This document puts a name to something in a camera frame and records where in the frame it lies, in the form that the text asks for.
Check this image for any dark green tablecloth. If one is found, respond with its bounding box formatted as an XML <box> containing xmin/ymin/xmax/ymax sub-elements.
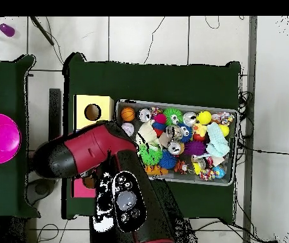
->
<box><xmin>0</xmin><ymin>54</ymin><xmax>41</xmax><ymax>219</ymax></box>
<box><xmin>61</xmin><ymin>52</ymin><xmax>242</xmax><ymax>220</ymax></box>

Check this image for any white toy baseball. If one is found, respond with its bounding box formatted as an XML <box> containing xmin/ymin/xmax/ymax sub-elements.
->
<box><xmin>121</xmin><ymin>122</ymin><xmax>135</xmax><ymax>137</ymax></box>

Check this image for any small green fuzzy eyed ball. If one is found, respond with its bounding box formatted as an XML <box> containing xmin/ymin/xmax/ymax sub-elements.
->
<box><xmin>163</xmin><ymin>108</ymin><xmax>183</xmax><ymax>127</ymax></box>

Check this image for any blue fuzzy eyed ball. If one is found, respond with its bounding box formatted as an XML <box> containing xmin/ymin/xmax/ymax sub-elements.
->
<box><xmin>178</xmin><ymin>123</ymin><xmax>194</xmax><ymax>143</ymax></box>

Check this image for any large green fuzzy eyed ball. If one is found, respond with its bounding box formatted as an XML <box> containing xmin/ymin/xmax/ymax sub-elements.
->
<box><xmin>138</xmin><ymin>144</ymin><xmax>164</xmax><ymax>166</ymax></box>

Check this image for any shallow metal mesh bin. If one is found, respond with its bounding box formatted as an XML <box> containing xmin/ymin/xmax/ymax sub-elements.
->
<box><xmin>109</xmin><ymin>99</ymin><xmax>240</xmax><ymax>187</ymax></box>

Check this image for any multicolour knotted rope toy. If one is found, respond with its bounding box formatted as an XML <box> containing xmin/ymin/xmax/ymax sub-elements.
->
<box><xmin>211</xmin><ymin>111</ymin><xmax>235</xmax><ymax>127</ymax></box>

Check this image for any purple bottle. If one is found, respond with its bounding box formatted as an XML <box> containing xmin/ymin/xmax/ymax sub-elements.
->
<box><xmin>0</xmin><ymin>23</ymin><xmax>16</xmax><ymax>38</ymax></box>

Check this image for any orange toy basketball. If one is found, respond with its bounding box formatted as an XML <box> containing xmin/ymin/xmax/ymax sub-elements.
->
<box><xmin>120</xmin><ymin>107</ymin><xmax>137</xmax><ymax>122</ymax></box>

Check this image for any light blue cloth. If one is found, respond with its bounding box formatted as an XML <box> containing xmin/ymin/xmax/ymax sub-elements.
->
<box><xmin>206</xmin><ymin>121</ymin><xmax>231</xmax><ymax>158</ymax></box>

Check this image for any wooden box with three holes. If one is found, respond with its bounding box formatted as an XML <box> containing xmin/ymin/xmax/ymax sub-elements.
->
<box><xmin>73</xmin><ymin>94</ymin><xmax>115</xmax><ymax>199</ymax></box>

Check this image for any purple spiky ball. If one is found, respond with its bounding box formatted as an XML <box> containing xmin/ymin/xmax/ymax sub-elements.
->
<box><xmin>183</xmin><ymin>140</ymin><xmax>207</xmax><ymax>156</ymax></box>

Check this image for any pink plastic object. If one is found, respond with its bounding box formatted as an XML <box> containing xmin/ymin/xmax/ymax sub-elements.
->
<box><xmin>0</xmin><ymin>113</ymin><xmax>22</xmax><ymax>165</ymax></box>

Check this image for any black rod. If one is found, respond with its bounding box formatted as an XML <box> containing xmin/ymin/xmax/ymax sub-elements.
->
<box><xmin>30</xmin><ymin>16</ymin><xmax>56</xmax><ymax>46</ymax></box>

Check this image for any black power cable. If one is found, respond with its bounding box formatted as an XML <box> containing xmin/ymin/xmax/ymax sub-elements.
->
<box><xmin>237</xmin><ymin>143</ymin><xmax>289</xmax><ymax>156</ymax></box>

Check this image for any yellow smiley ball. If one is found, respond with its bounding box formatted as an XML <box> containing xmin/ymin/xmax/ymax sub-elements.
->
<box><xmin>196</xmin><ymin>110</ymin><xmax>212</xmax><ymax>125</ymax></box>

